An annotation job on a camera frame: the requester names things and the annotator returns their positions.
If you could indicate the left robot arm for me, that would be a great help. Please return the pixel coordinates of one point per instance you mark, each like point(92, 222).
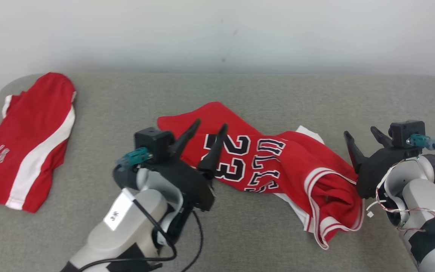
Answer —
point(127, 230)

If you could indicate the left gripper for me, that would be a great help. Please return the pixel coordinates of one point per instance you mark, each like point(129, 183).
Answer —
point(193, 187)

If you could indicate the red Bulls 23 jersey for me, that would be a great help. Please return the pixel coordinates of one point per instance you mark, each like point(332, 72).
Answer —
point(296, 166)

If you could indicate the red shorts with white stripe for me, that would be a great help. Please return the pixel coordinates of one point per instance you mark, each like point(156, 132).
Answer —
point(32, 132)

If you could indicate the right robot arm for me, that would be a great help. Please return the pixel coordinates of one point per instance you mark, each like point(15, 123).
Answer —
point(425, 204)

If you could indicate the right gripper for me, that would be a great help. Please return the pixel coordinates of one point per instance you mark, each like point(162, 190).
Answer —
point(376, 170)

